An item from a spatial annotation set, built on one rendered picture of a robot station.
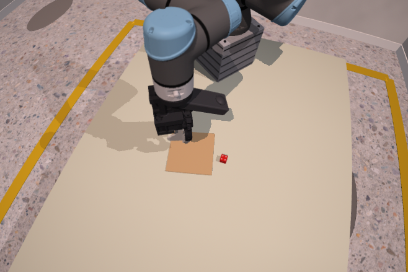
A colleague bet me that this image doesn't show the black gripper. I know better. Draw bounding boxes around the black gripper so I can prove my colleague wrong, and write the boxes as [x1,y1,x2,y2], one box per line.
[148,85,193,144]

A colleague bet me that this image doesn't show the red die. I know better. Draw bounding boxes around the red die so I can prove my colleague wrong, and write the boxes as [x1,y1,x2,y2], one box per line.
[220,154,228,164]

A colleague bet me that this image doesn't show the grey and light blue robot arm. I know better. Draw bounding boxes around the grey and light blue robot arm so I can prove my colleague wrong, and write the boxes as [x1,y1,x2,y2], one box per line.
[139,0,306,115]

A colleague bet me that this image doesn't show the tan flat mat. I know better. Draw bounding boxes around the tan flat mat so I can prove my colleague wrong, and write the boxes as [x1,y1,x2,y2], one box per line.
[166,132,215,175]

